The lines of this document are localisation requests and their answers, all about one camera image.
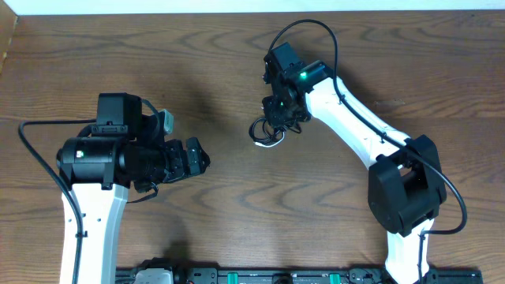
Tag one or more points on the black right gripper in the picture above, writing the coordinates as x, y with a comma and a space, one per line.
274, 118

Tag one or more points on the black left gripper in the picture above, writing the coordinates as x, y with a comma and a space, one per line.
183, 160

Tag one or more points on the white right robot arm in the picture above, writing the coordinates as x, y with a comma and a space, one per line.
404, 190

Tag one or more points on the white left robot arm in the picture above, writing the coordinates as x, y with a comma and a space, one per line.
98, 172

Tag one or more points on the brown side panel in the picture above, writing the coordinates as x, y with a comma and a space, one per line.
8, 23

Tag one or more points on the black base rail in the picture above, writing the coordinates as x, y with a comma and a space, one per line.
300, 276

